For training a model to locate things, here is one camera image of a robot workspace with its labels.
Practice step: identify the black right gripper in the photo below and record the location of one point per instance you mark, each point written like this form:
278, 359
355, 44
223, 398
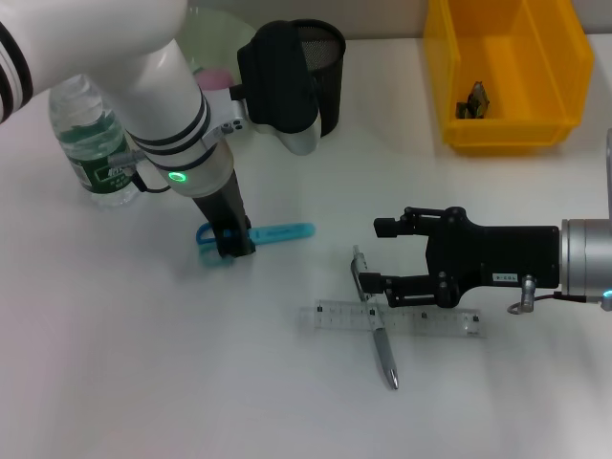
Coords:
502, 253

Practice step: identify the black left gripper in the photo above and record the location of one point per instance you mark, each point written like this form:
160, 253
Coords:
225, 205

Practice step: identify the blue capped scissors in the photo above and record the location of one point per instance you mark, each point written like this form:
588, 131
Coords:
282, 232

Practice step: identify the pink peach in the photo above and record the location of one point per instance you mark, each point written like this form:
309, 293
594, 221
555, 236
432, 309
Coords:
215, 79

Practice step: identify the clear green-label water bottle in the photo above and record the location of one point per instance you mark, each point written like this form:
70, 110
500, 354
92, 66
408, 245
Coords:
81, 124

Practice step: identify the clear plastic ruler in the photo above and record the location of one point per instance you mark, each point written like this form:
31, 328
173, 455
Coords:
430, 326

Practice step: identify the grey ballpoint pen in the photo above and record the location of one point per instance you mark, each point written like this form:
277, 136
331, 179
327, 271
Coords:
387, 354

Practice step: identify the black mesh pen holder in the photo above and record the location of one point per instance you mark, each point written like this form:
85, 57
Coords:
330, 72

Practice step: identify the pale green fruit bowl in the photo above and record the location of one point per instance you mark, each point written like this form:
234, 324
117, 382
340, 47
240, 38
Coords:
215, 38

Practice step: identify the yellow plastic bin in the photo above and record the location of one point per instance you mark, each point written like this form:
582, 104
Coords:
507, 95

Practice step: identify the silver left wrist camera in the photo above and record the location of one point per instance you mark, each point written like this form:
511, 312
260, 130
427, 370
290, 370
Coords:
277, 81

